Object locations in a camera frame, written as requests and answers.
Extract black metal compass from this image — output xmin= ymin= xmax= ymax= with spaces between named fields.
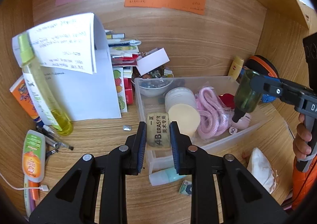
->
xmin=35 ymin=125 xmax=74 ymax=160

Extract bowl of beads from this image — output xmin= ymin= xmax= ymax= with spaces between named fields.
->
xmin=134 ymin=65 xmax=174 ymax=97

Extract clear plastic storage bin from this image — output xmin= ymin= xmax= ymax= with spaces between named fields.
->
xmin=134 ymin=76 xmax=266 ymax=173

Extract white folded paper sheets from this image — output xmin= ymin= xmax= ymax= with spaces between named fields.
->
xmin=27 ymin=12 xmax=121 ymax=121

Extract orange sunscreen tube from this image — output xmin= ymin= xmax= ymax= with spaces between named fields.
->
xmin=10 ymin=75 xmax=44 ymax=127

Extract red fabric pouch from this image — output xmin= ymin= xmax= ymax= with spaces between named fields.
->
xmin=219 ymin=93 xmax=235 ymax=109

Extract fruit sticker sheet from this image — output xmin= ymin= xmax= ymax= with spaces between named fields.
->
xmin=113 ymin=67 xmax=128 ymax=113

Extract white usb cable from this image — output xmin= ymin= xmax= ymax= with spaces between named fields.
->
xmin=0 ymin=171 xmax=50 ymax=193

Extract small foil wrapper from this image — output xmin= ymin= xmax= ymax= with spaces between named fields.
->
xmin=122 ymin=125 xmax=132 ymax=131

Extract small patterned card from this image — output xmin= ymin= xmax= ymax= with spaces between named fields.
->
xmin=178 ymin=180 xmax=192 ymax=196

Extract white round jar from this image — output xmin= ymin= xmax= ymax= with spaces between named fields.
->
xmin=165 ymin=87 xmax=197 ymax=112

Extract white drawstring cloth bag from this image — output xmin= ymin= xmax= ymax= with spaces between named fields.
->
xmin=247 ymin=147 xmax=278 ymax=194

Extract orange green cream tube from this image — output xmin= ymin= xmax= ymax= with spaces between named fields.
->
xmin=22 ymin=130 xmax=46 ymax=183

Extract green glass bottle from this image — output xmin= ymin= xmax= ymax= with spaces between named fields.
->
xmin=232 ymin=70 xmax=262 ymax=123

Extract yellow lotion bottle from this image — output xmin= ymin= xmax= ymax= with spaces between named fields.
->
xmin=228 ymin=56 xmax=244 ymax=80

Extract beige round sponge puff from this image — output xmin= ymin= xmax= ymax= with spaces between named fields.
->
xmin=168 ymin=103 xmax=201 ymax=137

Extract white small cardboard box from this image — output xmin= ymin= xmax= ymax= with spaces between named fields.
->
xmin=137 ymin=48 xmax=170 ymax=76

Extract right hand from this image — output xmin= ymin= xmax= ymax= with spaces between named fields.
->
xmin=293 ymin=114 xmax=312 ymax=160

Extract pink coiled rope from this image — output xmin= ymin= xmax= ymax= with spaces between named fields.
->
xmin=197 ymin=86 xmax=235 ymax=140

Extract teal white small bottle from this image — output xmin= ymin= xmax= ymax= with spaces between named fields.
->
xmin=149 ymin=168 xmax=185 ymax=186

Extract stack of books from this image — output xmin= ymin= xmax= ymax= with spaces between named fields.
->
xmin=105 ymin=30 xmax=142 ymax=79

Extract yellow spray bottle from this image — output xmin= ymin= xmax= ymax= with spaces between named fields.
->
xmin=18 ymin=32 xmax=73 ymax=136

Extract yellow 4B eraser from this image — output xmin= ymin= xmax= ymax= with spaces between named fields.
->
xmin=146 ymin=113 xmax=171 ymax=150

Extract black orange zipper case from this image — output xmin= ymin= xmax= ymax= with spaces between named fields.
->
xmin=244 ymin=55 xmax=279 ymax=78

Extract blue striped fabric pouch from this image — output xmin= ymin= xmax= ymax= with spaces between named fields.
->
xmin=261 ymin=94 xmax=276 ymax=103

